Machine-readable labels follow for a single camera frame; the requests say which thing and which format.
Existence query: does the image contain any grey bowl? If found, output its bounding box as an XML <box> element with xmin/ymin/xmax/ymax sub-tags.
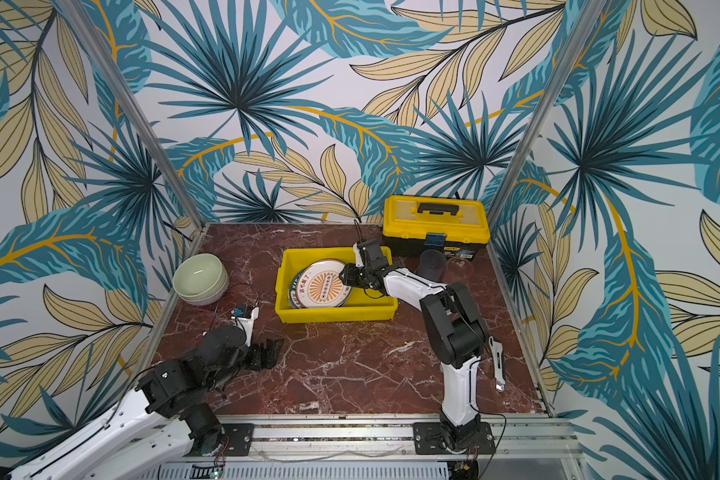
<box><xmin>178</xmin><ymin>277</ymin><xmax>229</xmax><ymax>306</ymax></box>

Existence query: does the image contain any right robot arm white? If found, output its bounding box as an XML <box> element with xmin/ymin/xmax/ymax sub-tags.
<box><xmin>339</xmin><ymin>240</ymin><xmax>490</xmax><ymax>453</ymax></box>

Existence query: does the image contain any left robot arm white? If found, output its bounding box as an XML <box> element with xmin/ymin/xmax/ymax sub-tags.
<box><xmin>0</xmin><ymin>325</ymin><xmax>283</xmax><ymax>479</ymax></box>

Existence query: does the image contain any metal base rail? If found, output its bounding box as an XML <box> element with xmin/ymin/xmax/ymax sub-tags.
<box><xmin>65</xmin><ymin>412</ymin><xmax>583</xmax><ymax>480</ymax></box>

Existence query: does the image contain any yellow plastic bin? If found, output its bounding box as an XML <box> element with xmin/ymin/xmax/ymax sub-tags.
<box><xmin>275</xmin><ymin>247</ymin><xmax>398</xmax><ymax>323</ymax></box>

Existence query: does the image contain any yellow black toolbox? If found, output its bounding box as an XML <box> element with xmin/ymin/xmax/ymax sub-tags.
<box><xmin>382</xmin><ymin>195</ymin><xmax>490</xmax><ymax>260</ymax></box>

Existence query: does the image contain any blue translucent plastic cup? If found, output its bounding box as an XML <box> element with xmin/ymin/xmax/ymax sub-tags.
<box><xmin>416</xmin><ymin>249</ymin><xmax>447</xmax><ymax>282</ymax></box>

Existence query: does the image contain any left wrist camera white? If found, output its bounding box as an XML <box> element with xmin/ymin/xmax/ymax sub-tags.
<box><xmin>231</xmin><ymin>305</ymin><xmax>260</xmax><ymax>347</ymax></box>

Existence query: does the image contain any orange sunburst plate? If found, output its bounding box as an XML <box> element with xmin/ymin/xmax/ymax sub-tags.
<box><xmin>289</xmin><ymin>259</ymin><xmax>352</xmax><ymax>309</ymax></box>

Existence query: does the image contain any green bowl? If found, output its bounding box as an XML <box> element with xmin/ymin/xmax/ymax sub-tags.
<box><xmin>172</xmin><ymin>253</ymin><xmax>226</xmax><ymax>298</ymax></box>

